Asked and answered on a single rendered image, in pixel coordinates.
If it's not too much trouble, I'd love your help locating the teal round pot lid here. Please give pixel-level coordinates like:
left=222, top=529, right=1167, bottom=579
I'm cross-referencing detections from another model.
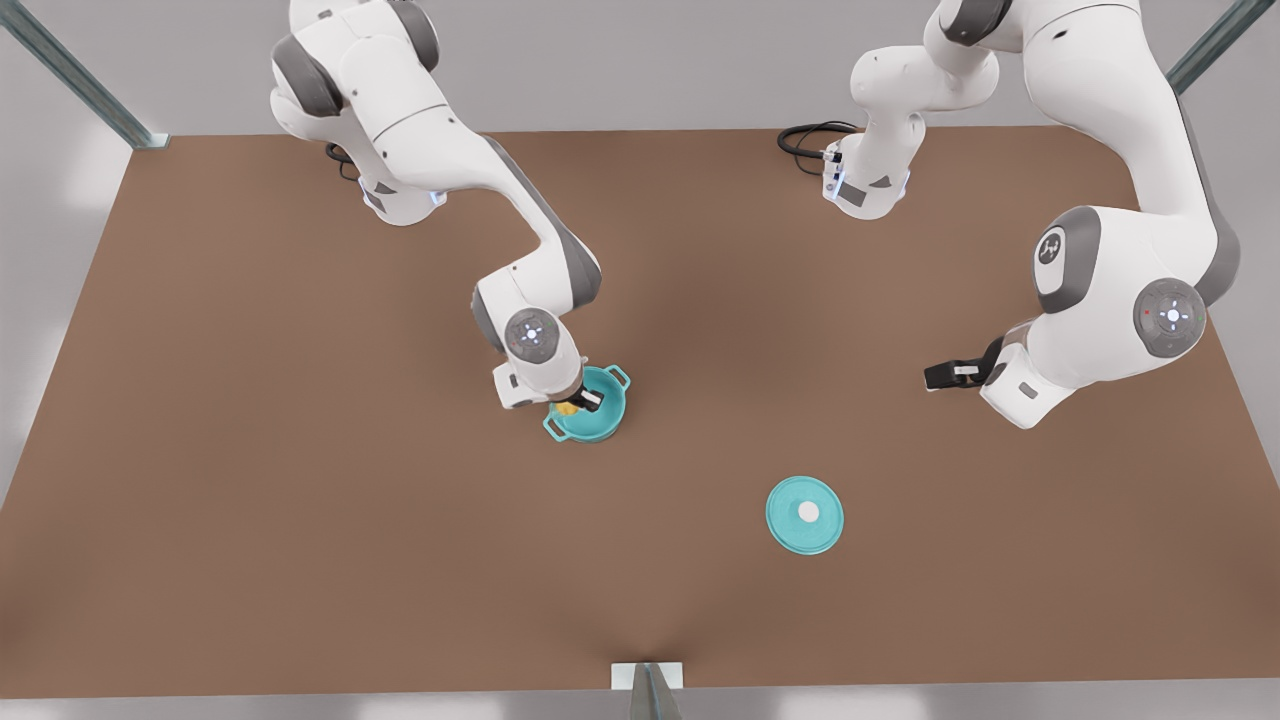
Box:
left=765, top=476, right=846, bottom=556

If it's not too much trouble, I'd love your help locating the silver frame post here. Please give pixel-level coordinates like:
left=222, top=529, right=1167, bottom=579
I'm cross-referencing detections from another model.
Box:
left=611, top=661, right=685, bottom=720
left=0, top=0, right=171, bottom=150
left=1165, top=0, right=1280, bottom=97

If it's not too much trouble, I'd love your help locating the teal pot with handles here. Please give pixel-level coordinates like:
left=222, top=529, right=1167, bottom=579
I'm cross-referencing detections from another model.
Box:
left=542, top=364, right=633, bottom=445

